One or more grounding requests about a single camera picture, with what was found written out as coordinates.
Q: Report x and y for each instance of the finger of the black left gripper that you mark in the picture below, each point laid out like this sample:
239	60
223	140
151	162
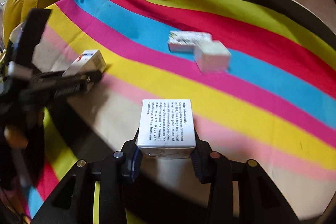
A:
45	88

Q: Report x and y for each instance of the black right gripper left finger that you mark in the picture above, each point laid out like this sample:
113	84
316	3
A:
72	200

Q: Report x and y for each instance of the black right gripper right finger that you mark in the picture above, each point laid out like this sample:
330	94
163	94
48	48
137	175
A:
240	192

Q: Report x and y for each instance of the white box red blue logo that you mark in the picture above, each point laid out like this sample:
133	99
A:
89	66

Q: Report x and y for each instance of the white box saxophone picture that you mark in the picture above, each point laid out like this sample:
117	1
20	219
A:
166	129

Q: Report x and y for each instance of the multicolour striped cloth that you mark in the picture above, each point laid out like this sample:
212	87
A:
274	104

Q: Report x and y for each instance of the flat white box green print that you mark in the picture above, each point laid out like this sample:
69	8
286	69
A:
185	41

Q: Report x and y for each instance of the plain white cube box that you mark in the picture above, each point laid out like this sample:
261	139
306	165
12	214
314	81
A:
212	56

